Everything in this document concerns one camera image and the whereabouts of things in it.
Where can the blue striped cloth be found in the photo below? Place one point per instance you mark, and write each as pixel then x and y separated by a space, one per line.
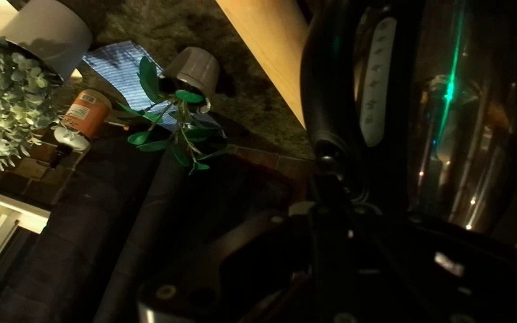
pixel 117 67

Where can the black kettle switch lever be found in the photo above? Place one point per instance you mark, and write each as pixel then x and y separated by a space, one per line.
pixel 329 160

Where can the orange bottle with white cap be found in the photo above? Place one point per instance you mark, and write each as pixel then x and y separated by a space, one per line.
pixel 85 114

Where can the light wooden board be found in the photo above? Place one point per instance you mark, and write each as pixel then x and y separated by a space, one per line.
pixel 272 49

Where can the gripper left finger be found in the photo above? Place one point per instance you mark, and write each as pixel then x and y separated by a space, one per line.
pixel 240 269

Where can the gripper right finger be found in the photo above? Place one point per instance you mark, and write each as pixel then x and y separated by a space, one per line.
pixel 442 278

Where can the black electric glass kettle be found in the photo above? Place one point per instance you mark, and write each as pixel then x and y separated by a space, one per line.
pixel 420 112

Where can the leafy plant in white pot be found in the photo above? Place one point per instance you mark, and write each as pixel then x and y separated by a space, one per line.
pixel 38 31

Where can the small plant in white pot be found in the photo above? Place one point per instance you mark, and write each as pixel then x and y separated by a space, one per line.
pixel 193 72

